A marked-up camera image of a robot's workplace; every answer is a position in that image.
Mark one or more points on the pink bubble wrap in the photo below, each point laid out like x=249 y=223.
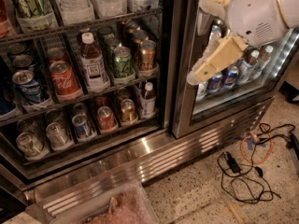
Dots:
x=124 y=208

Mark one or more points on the blue can bottom shelf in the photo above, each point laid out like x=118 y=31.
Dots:
x=83 y=128

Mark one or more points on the blue Pepsi can behind door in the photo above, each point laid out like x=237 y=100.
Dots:
x=214 y=83

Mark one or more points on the iced tea bottle white cap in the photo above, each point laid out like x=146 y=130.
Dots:
x=93 y=64

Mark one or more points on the gold can bottom shelf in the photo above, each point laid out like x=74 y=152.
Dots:
x=128 y=113

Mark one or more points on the silver can bottom shelf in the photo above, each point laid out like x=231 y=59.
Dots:
x=59 y=137

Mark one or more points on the small tea bottle lower shelf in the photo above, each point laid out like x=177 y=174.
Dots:
x=147 y=100

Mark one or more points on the tea bottle behind door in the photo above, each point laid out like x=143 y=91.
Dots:
x=247 y=66

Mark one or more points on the red can bottom shelf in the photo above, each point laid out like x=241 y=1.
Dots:
x=106 y=120

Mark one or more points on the gold soda can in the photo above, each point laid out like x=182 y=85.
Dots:
x=147 y=58

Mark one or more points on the clear plastic bin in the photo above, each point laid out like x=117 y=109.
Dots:
x=93 y=202

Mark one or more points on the stainless steel glass-door fridge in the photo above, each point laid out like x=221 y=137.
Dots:
x=139 y=151

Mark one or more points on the red Coca-Cola can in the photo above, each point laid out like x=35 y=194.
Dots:
x=65 y=81

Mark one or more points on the blue Pepsi can middle shelf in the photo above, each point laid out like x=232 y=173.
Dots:
x=34 y=96

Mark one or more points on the green-white can bottom left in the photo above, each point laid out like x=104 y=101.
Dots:
x=31 y=146

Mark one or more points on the green tall can top shelf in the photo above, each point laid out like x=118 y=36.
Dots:
x=33 y=15

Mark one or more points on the fridge glass door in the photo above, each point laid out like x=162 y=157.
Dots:
x=195 y=107

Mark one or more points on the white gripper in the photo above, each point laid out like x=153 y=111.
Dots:
x=253 y=14

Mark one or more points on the green soda can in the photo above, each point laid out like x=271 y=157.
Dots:
x=123 y=71

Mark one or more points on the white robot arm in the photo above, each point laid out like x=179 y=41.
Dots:
x=289 y=12

